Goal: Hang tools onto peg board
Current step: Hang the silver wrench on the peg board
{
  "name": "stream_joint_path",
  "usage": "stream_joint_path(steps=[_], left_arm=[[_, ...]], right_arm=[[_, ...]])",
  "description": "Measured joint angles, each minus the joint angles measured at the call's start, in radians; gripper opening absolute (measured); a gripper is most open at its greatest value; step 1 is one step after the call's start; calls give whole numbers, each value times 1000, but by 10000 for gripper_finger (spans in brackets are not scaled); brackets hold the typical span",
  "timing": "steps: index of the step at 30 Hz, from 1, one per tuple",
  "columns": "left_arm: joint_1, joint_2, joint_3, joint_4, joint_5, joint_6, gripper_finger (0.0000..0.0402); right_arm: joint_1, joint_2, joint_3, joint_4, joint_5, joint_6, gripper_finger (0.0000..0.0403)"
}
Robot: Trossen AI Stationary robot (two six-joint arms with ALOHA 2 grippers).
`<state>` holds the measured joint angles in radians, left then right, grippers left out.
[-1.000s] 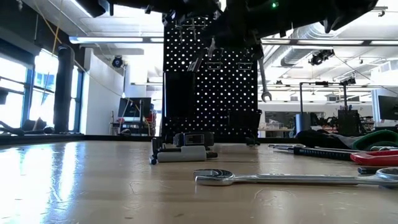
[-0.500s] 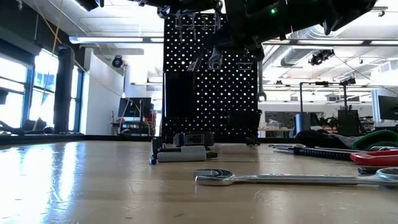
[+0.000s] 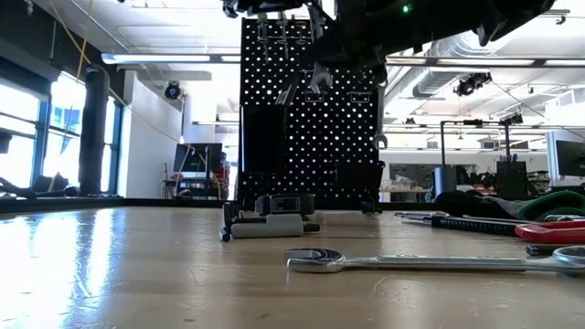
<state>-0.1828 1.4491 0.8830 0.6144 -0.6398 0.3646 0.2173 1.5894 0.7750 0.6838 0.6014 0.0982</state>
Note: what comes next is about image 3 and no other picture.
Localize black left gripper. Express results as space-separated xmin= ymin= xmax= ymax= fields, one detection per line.
xmin=221 ymin=0 xmax=321 ymax=19

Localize black mesh box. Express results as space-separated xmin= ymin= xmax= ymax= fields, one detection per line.
xmin=495 ymin=159 xmax=530 ymax=201

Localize black metal pegboard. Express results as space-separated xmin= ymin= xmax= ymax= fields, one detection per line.
xmin=238 ymin=16 xmax=384 ymax=210

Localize black tool with white labels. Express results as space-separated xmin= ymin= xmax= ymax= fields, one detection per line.
xmin=273 ymin=71 xmax=302 ymax=109

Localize silver ventilation duct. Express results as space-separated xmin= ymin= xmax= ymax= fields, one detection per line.
xmin=382 ymin=31 xmax=513 ymax=100

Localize long ceiling light bar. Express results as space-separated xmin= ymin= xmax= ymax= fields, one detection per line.
xmin=386 ymin=55 xmax=585 ymax=69
xmin=100 ymin=52 xmax=242 ymax=65

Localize grey cylinder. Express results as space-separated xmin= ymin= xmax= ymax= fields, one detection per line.
xmin=432 ymin=165 xmax=458 ymax=198

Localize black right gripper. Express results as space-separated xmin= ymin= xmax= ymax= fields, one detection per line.
xmin=314 ymin=0 xmax=395 ymax=90

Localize black work glove green cuff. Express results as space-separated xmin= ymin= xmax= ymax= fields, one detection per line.
xmin=432 ymin=188 xmax=585 ymax=222

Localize black wire stripper pliers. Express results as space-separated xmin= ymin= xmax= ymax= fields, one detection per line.
xmin=428 ymin=214 xmax=529 ymax=238

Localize round black ceiling camera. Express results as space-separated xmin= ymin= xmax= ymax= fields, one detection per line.
xmin=163 ymin=80 xmax=183 ymax=101

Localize background black robot rig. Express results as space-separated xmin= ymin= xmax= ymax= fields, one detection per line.
xmin=439 ymin=112 xmax=526 ymax=198

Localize black building pillar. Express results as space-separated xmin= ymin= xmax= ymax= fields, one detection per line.
xmin=78 ymin=65 xmax=112 ymax=196

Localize black computer monitor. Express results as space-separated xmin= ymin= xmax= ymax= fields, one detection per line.
xmin=554 ymin=139 xmax=585 ymax=178
xmin=172 ymin=142 xmax=224 ymax=175

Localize red flat tool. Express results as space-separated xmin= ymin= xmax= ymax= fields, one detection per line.
xmin=513 ymin=219 xmax=585 ymax=246

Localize tall black pegboard bin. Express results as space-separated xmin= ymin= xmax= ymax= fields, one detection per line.
xmin=240 ymin=103 xmax=291 ymax=174

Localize short black pegboard bin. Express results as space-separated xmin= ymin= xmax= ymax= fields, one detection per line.
xmin=336 ymin=159 xmax=388 ymax=205

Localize black aluminium table frame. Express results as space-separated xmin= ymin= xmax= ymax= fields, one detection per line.
xmin=0 ymin=195 xmax=440 ymax=216

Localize wire ring tool rack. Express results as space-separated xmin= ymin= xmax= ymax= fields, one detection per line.
xmin=254 ymin=13 xmax=316 ymax=47

